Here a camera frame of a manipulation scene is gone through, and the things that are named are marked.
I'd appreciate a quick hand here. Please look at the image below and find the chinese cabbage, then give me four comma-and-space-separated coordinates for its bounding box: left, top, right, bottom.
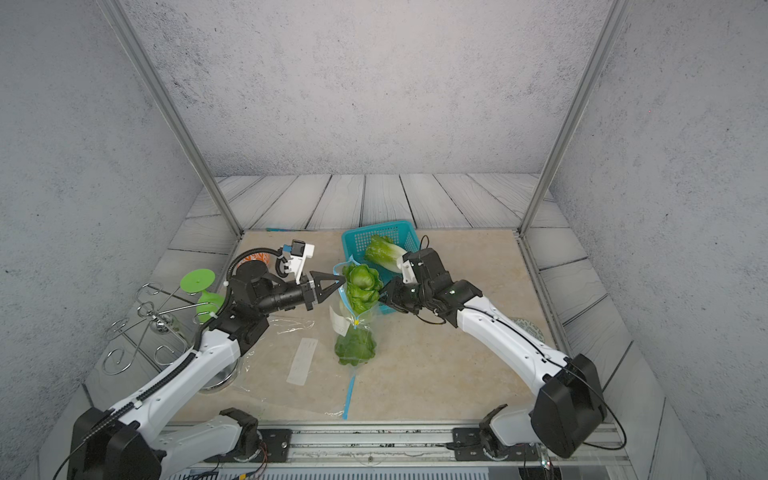
334, 326, 377, 366
364, 235, 407, 273
342, 264, 384, 315

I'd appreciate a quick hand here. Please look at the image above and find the teal plastic basket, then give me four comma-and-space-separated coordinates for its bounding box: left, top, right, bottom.
341, 220, 420, 284

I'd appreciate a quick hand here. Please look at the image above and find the clear zipper bag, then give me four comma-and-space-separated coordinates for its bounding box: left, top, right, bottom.
330, 257, 384, 367
233, 315, 352, 421

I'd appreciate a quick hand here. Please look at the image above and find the chinese cabbage top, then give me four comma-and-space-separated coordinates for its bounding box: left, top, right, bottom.
364, 235, 407, 273

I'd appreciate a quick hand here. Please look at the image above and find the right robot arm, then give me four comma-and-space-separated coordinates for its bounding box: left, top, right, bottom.
380, 248, 609, 460

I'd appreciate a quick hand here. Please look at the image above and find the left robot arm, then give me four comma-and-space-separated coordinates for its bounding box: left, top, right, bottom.
58, 256, 346, 479

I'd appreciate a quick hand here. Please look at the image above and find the orange patterned bowl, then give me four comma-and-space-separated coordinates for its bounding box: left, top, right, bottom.
241, 252, 271, 265

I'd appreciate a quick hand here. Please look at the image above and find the green plastic goblet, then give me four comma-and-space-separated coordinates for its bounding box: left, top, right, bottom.
180, 269, 225, 325

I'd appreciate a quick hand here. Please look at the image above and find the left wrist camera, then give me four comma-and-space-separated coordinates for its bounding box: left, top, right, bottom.
276, 240, 315, 284

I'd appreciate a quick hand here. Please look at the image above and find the metal wire cup rack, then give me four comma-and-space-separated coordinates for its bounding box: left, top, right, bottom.
101, 282, 201, 376

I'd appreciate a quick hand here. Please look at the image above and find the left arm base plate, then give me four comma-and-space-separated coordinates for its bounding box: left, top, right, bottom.
204, 428, 293, 464

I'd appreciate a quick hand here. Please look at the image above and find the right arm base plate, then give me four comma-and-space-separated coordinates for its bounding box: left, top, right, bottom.
445, 427, 539, 463

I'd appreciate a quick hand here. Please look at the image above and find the left aluminium frame post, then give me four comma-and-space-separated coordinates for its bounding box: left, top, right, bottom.
98, 0, 244, 238

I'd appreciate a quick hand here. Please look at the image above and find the aluminium frame post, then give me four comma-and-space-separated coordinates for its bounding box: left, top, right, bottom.
518, 0, 631, 238
98, 0, 244, 238

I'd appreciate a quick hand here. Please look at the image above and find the right aluminium frame post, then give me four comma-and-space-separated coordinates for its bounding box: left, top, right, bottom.
518, 0, 631, 238

